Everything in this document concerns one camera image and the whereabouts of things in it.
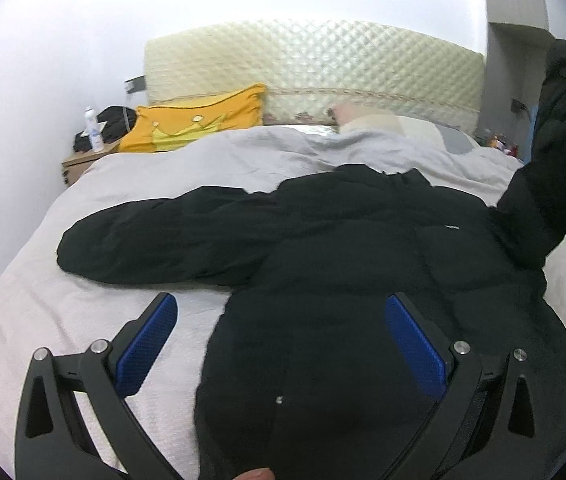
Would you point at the black bag on nightstand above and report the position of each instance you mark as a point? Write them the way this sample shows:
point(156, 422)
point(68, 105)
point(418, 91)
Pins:
point(117, 121)

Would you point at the cardboard box nightstand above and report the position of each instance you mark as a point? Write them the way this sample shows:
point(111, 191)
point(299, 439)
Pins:
point(74, 166)

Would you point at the light grey duvet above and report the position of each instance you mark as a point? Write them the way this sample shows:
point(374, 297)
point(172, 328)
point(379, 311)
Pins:
point(41, 306)

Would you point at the wall power socket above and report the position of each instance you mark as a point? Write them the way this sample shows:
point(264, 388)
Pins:
point(135, 85)

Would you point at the cream quilted headboard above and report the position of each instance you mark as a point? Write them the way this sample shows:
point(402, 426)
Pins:
point(309, 68)

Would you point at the white spray bottle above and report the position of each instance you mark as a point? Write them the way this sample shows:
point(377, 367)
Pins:
point(92, 129)

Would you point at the yellow crown pillow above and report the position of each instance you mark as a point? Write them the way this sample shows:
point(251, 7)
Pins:
point(173, 125)

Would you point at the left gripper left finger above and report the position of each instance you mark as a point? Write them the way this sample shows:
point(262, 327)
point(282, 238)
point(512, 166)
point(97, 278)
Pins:
point(52, 441)

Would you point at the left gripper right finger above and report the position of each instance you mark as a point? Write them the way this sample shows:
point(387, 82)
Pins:
point(455, 389)

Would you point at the small bottles on desk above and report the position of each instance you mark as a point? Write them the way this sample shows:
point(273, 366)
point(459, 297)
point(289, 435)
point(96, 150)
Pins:
point(499, 142)

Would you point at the grey wall cabinet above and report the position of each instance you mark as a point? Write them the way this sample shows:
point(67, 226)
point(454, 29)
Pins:
point(519, 34)

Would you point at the beige grey pillow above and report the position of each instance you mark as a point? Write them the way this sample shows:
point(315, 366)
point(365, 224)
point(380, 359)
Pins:
point(351, 117)

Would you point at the black puffer jacket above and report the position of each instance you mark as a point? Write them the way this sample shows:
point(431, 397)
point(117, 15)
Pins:
point(305, 374)

